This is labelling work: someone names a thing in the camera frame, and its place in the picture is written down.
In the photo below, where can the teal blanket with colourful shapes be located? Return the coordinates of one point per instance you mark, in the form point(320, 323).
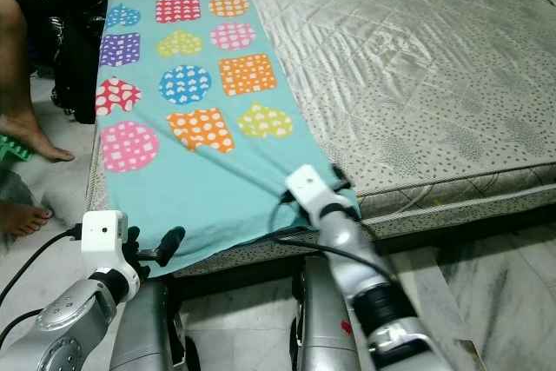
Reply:
point(200, 180)

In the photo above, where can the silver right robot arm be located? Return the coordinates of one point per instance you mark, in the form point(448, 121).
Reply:
point(365, 275)

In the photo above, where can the silver left robot leg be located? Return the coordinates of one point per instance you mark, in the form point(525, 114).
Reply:
point(152, 327)

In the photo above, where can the silver robot leg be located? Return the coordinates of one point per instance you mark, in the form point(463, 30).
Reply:
point(152, 327)
point(326, 327)

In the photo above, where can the white dotted quilted mattress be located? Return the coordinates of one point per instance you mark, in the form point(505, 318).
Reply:
point(417, 67)

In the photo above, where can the silver right robot leg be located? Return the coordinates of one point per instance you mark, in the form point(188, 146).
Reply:
point(326, 327)

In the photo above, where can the green plastic stool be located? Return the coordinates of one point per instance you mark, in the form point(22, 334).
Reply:
point(16, 147)

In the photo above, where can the person in grey shorts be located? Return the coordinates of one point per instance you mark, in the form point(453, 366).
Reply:
point(17, 49)

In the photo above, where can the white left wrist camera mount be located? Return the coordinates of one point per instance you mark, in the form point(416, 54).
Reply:
point(104, 236)

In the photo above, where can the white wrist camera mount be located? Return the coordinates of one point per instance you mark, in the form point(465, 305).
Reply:
point(308, 187)
point(104, 236)

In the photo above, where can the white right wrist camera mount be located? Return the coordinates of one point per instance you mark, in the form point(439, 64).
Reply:
point(308, 187)

